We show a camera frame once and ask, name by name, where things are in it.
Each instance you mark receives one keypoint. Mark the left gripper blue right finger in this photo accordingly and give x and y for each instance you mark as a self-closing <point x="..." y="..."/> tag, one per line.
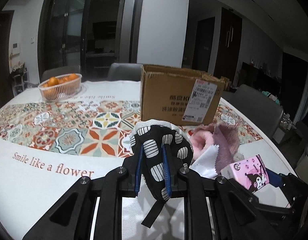
<point x="214" y="208"/>

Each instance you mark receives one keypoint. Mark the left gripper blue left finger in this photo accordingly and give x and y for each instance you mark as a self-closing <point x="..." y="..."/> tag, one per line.
<point x="91" y="208"/>

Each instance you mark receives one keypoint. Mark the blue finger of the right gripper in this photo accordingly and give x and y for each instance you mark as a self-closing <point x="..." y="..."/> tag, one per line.
<point x="273" y="178"/>

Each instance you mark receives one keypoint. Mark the pink cartoon tissue pack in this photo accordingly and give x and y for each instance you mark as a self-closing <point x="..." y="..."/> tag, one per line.
<point x="250" y="173"/>

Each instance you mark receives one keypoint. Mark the white zigzag edged cloth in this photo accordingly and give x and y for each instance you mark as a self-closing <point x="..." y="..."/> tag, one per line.
<point x="204" y="165"/>

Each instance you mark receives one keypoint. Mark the mauve fuzzy towel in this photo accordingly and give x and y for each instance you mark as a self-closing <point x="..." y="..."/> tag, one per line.
<point x="226" y="136"/>

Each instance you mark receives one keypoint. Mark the light pink fuzzy headband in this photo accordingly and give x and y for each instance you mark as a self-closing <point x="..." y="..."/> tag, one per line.
<point x="201" y="140"/>

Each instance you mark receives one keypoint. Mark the black white patterned pouch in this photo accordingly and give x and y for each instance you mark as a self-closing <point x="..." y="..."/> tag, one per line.
<point x="160" y="149"/>

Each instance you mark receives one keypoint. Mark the grey chair right side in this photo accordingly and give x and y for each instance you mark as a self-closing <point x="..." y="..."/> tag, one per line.
<point x="259" y="109"/>

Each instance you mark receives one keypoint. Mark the grey chair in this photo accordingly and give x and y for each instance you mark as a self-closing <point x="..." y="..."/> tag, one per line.
<point x="60" y="71"/>
<point x="259" y="109"/>
<point x="125" y="71"/>

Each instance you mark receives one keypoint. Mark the patterned tile table runner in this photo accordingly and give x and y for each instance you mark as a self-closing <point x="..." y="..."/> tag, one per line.
<point x="91" y="128"/>

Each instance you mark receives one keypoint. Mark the white shipping label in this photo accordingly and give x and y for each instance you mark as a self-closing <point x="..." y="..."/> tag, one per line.
<point x="199" y="101"/>

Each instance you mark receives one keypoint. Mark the brown cardboard box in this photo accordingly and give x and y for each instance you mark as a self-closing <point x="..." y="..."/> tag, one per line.
<point x="165" y="92"/>

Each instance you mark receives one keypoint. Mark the pink plastic fruit basket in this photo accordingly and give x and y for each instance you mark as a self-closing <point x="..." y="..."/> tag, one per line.
<point x="62" y="91"/>

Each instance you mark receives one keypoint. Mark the oranges in basket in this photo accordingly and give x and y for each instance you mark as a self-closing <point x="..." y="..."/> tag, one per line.
<point x="52" y="81"/>

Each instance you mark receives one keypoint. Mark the grey chair far left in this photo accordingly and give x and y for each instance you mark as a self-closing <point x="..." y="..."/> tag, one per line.
<point x="60" y="71"/>

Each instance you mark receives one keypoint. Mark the small cluttered shelf rack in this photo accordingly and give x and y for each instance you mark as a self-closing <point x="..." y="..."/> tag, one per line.
<point x="19" y="78"/>

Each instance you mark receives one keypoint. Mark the grey chair far middle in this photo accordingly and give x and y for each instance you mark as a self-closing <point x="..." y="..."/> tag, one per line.
<point x="125" y="71"/>

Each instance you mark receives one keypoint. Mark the glass sliding door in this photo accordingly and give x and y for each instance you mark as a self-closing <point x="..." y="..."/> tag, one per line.
<point x="90" y="34"/>

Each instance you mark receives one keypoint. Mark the white intercom wall panel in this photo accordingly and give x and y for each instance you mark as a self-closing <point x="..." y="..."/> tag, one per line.
<point x="15" y="49"/>

